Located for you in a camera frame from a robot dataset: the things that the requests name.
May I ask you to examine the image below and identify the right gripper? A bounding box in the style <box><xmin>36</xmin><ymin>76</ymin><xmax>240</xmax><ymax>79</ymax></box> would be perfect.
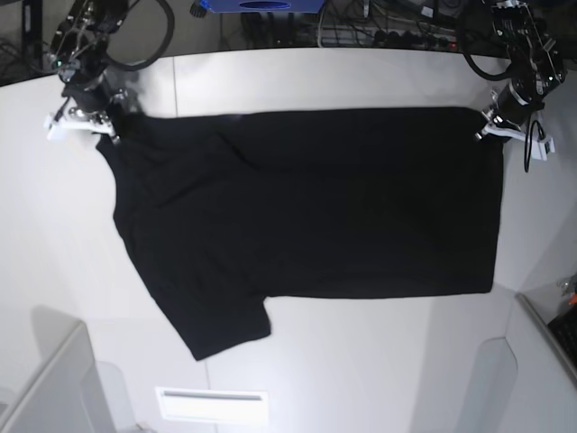
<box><xmin>61</xmin><ymin>80</ymin><xmax>128</xmax><ymax>144</ymax></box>

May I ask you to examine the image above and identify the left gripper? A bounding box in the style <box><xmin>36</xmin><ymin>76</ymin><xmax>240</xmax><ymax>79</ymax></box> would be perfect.
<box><xmin>474</xmin><ymin>89</ymin><xmax>535</xmax><ymax>141</ymax></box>

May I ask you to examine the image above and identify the black T-shirt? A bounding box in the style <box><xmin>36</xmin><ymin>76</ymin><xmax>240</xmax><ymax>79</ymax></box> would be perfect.
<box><xmin>96</xmin><ymin>107</ymin><xmax>504</xmax><ymax>361</ymax></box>

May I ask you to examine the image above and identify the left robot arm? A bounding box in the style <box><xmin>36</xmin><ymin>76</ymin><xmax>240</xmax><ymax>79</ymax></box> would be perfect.
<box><xmin>456</xmin><ymin>1</ymin><xmax>566</xmax><ymax>141</ymax></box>

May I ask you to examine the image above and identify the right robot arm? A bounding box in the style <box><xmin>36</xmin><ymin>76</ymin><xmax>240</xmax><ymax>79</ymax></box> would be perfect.
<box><xmin>44</xmin><ymin>1</ymin><xmax>175</xmax><ymax>143</ymax></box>

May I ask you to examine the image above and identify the black power strip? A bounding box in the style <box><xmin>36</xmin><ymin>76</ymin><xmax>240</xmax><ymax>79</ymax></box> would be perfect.
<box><xmin>315</xmin><ymin>26</ymin><xmax>461</xmax><ymax>50</ymax></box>

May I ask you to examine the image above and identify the blue box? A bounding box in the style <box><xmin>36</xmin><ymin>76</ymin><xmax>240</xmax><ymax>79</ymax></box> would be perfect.
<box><xmin>200</xmin><ymin>0</ymin><xmax>325</xmax><ymax>14</ymax></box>

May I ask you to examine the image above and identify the black keyboard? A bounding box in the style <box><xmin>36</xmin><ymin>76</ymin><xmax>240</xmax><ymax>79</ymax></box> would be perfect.
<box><xmin>548</xmin><ymin>305</ymin><xmax>577</xmax><ymax>365</ymax></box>

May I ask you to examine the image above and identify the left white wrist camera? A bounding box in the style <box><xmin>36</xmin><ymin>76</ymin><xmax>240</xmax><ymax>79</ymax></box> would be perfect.
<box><xmin>530</xmin><ymin>134</ymin><xmax>555</xmax><ymax>161</ymax></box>

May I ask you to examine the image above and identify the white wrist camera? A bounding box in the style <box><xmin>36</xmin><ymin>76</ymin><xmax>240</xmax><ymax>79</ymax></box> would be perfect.
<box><xmin>530</xmin><ymin>134</ymin><xmax>555</xmax><ymax>161</ymax></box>
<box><xmin>43</xmin><ymin>114</ymin><xmax>70</xmax><ymax>142</ymax></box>

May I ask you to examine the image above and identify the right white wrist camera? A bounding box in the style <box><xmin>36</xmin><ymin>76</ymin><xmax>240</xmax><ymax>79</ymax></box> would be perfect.
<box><xmin>43</xmin><ymin>114</ymin><xmax>70</xmax><ymax>142</ymax></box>

